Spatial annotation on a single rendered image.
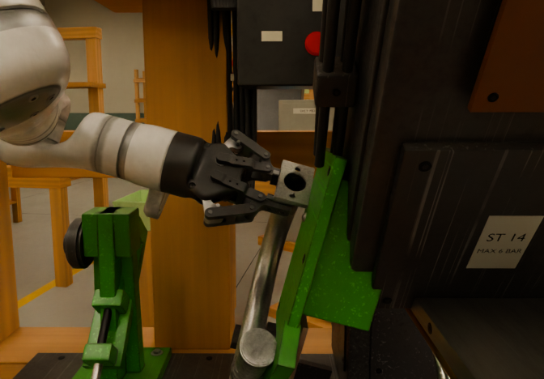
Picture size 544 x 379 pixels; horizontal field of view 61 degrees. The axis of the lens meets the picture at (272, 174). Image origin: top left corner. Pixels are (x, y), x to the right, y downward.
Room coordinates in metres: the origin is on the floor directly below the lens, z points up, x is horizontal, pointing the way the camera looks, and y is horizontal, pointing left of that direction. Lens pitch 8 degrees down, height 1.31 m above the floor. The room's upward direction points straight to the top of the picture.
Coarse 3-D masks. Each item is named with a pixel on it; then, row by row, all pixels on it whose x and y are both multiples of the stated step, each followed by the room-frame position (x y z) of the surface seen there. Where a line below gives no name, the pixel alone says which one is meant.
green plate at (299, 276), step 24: (336, 168) 0.42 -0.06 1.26; (312, 192) 0.51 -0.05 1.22; (336, 192) 0.42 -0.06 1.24; (312, 216) 0.46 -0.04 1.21; (336, 216) 0.43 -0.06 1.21; (312, 240) 0.42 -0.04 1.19; (336, 240) 0.43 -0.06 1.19; (312, 264) 0.42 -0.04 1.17; (336, 264) 0.43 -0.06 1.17; (288, 288) 0.48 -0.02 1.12; (312, 288) 0.43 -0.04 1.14; (336, 288) 0.43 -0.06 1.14; (360, 288) 0.43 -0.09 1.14; (288, 312) 0.43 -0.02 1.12; (312, 312) 0.43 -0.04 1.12; (336, 312) 0.43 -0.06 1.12; (360, 312) 0.43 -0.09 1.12
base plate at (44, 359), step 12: (36, 360) 0.73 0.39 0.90; (48, 360) 0.73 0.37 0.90; (60, 360) 0.73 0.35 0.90; (72, 360) 0.73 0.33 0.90; (180, 360) 0.73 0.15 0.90; (192, 360) 0.73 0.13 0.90; (204, 360) 0.73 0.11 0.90; (216, 360) 0.73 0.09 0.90; (228, 360) 0.73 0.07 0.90; (312, 360) 0.73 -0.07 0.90; (324, 360) 0.73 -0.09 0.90; (24, 372) 0.69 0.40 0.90; (36, 372) 0.69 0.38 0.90; (48, 372) 0.69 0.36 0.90; (60, 372) 0.69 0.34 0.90; (72, 372) 0.69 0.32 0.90; (168, 372) 0.69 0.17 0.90; (180, 372) 0.69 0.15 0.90; (192, 372) 0.69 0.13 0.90; (204, 372) 0.69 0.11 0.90; (216, 372) 0.69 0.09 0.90; (228, 372) 0.69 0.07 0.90; (336, 372) 0.69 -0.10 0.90
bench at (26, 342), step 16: (16, 336) 0.85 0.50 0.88; (32, 336) 0.85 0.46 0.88; (48, 336) 0.85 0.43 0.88; (64, 336) 0.85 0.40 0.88; (80, 336) 0.85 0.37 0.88; (144, 336) 0.85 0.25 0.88; (320, 336) 0.85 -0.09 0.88; (0, 352) 0.79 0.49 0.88; (16, 352) 0.79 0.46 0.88; (32, 352) 0.79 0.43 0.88; (48, 352) 0.79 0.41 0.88; (64, 352) 0.79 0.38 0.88; (80, 352) 0.79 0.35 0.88; (176, 352) 0.79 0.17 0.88; (192, 352) 0.79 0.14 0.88; (208, 352) 0.79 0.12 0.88; (224, 352) 0.79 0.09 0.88; (304, 352) 0.79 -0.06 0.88; (320, 352) 0.79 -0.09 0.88; (0, 368) 0.74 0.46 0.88; (16, 368) 0.74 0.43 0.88
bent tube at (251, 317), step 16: (288, 176) 0.55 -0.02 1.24; (304, 176) 0.54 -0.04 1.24; (288, 192) 0.52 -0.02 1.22; (304, 192) 0.53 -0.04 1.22; (272, 224) 0.59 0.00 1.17; (288, 224) 0.58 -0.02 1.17; (272, 240) 0.59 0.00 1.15; (272, 256) 0.59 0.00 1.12; (256, 272) 0.59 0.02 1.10; (272, 272) 0.59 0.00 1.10; (256, 288) 0.57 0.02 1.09; (272, 288) 0.58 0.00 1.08; (256, 304) 0.55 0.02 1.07; (256, 320) 0.54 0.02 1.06; (240, 336) 0.53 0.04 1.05
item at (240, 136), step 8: (232, 136) 0.58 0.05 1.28; (240, 136) 0.58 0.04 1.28; (240, 144) 0.58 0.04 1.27; (248, 144) 0.58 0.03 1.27; (256, 144) 0.58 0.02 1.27; (240, 152) 0.59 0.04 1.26; (248, 152) 0.58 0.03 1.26; (256, 152) 0.57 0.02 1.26; (264, 152) 0.57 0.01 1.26; (256, 160) 0.59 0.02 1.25
